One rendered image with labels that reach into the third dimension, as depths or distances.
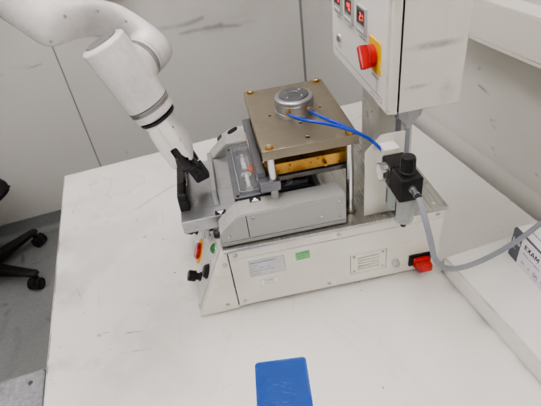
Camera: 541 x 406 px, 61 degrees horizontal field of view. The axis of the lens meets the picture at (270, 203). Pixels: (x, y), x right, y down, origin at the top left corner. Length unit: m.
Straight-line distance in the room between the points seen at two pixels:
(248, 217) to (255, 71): 1.73
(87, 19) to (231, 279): 0.56
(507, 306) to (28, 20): 1.00
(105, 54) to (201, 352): 0.59
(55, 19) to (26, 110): 1.64
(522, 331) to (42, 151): 2.26
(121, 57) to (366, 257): 0.61
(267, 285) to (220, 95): 1.68
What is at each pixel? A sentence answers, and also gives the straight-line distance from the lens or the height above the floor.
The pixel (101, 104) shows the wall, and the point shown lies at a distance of 2.49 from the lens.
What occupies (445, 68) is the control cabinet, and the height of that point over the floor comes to 1.22.
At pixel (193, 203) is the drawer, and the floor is 0.97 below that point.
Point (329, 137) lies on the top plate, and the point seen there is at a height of 1.11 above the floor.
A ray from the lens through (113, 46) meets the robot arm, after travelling 0.85.
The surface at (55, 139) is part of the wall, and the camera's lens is 2.58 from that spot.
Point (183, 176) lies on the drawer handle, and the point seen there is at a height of 1.01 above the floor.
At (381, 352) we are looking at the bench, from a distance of 0.95.
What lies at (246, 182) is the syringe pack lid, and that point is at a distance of 0.94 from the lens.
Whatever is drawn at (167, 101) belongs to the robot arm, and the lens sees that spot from 0.90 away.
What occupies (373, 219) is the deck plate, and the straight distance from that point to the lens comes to 0.94.
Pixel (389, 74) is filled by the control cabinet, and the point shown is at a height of 1.23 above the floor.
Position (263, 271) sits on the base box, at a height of 0.85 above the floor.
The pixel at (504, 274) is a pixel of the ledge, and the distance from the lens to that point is 1.06.
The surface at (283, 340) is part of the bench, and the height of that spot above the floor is 0.75.
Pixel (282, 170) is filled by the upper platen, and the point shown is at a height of 1.04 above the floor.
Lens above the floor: 1.53
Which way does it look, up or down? 37 degrees down
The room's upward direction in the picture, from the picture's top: 8 degrees counter-clockwise
